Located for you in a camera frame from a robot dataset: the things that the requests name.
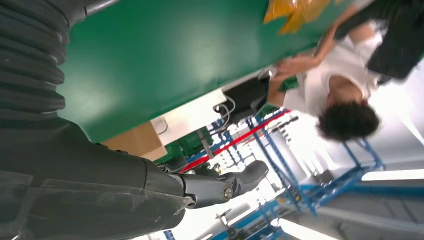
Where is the green table board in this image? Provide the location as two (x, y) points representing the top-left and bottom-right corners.
(57, 0), (375, 143)

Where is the blue metal rack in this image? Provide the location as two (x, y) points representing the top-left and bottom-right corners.
(246, 112), (385, 216)

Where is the green plastic crate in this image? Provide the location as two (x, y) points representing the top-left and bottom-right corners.
(155, 125), (213, 165)

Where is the person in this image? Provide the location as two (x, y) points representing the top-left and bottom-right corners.
(266, 0), (424, 143)

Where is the black carrying case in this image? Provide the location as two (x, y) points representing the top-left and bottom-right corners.
(220, 77), (271, 123)

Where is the brown cardboard box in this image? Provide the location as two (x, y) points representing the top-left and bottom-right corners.
(100, 121), (168, 162)

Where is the yellow taped cardboard sheet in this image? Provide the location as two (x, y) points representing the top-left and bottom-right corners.
(263, 0), (335, 36)

